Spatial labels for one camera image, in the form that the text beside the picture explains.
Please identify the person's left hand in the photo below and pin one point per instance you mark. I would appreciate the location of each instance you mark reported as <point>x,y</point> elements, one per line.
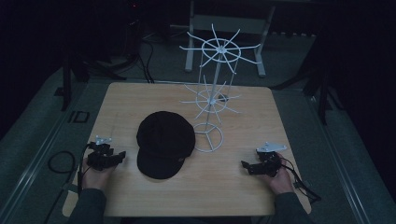
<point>95,178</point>

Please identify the black tripod stand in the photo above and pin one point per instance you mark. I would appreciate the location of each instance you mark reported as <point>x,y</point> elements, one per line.
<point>81,68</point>
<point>317,84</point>

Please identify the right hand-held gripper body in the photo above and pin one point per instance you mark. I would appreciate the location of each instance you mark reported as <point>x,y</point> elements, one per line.
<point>269,158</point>

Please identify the grey metal stand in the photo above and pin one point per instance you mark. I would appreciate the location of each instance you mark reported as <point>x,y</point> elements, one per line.
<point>225,34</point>

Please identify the black cap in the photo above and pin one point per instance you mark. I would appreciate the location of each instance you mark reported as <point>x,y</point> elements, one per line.
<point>165,140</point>

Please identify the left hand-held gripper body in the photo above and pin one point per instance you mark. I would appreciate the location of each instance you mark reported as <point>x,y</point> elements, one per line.
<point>99,154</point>

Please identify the person's right hand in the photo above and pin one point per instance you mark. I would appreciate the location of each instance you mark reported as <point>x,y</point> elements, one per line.
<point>280,180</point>

